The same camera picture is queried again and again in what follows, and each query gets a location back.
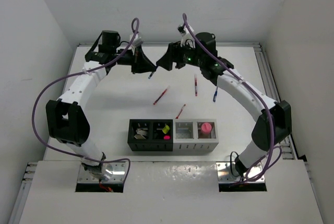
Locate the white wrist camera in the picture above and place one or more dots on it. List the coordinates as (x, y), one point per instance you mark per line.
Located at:
(137, 41)
(185, 33)

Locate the small red gel pen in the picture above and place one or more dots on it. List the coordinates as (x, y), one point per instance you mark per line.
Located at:
(180, 112)

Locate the dark red gel pen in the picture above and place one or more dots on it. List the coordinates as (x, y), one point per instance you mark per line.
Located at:
(195, 85)

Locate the white staple box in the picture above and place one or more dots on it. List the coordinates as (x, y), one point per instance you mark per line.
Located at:
(141, 131)

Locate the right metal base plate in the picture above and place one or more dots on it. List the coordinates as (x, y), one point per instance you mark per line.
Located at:
(226, 176)

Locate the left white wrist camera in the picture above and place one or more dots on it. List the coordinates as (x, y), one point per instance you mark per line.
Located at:
(137, 41)

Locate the grey two-slot container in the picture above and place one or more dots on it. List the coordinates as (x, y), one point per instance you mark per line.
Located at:
(186, 136)

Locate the yellow black highlighter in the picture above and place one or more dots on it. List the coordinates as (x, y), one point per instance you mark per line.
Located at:
(166, 129)

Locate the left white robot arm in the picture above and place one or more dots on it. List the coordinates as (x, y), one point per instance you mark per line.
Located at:
(66, 119)

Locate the pink tape roll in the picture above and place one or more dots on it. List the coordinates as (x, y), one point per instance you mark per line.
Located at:
(205, 130)

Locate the metal base plate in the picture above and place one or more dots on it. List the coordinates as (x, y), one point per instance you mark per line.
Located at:
(105, 173)
(226, 176)

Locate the red refill pen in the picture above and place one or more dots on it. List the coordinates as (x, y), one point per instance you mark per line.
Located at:
(161, 95)

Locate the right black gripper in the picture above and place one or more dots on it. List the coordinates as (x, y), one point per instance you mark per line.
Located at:
(173, 54)

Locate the pink staple box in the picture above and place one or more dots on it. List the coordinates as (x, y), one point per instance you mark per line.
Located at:
(140, 137)

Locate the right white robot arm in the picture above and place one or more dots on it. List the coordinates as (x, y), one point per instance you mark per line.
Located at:
(273, 121)

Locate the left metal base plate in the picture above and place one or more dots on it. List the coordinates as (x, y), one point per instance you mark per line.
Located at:
(105, 173)

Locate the black two-slot container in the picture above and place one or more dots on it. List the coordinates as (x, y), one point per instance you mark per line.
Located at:
(154, 141)

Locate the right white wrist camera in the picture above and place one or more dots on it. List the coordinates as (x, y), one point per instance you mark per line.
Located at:
(185, 33)

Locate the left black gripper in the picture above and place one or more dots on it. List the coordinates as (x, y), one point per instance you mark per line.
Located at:
(140, 63)

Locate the blue gel pen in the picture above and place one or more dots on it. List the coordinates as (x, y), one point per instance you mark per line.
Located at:
(215, 94)

